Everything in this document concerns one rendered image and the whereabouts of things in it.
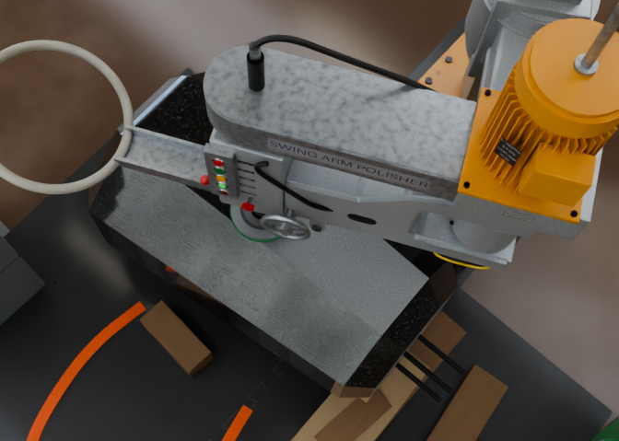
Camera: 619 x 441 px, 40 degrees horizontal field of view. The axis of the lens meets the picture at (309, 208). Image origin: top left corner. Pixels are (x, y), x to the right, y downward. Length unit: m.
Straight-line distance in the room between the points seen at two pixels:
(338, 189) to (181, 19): 2.12
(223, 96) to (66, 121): 2.05
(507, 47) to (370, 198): 0.58
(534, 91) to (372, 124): 0.49
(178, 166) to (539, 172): 1.28
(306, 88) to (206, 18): 2.20
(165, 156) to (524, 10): 1.15
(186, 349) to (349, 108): 1.67
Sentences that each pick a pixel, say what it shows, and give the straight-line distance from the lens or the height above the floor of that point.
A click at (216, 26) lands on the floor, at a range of 4.18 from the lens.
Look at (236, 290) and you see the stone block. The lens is 2.91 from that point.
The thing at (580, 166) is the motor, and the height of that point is 1.96.
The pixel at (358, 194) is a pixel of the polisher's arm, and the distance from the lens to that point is 2.25.
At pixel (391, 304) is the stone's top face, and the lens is 2.77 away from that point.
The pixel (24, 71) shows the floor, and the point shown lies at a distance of 4.20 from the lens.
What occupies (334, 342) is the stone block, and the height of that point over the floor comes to 0.73.
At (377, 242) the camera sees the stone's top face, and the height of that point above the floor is 0.83.
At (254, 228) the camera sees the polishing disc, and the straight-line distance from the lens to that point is 2.76.
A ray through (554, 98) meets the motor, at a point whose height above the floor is 2.10.
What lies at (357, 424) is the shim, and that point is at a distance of 3.31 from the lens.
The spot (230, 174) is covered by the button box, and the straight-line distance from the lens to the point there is 2.26.
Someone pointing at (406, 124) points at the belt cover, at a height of 1.70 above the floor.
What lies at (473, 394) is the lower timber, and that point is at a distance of 3.52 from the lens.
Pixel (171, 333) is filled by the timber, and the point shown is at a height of 0.13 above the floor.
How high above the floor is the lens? 3.48
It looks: 69 degrees down
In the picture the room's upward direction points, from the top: 5 degrees clockwise
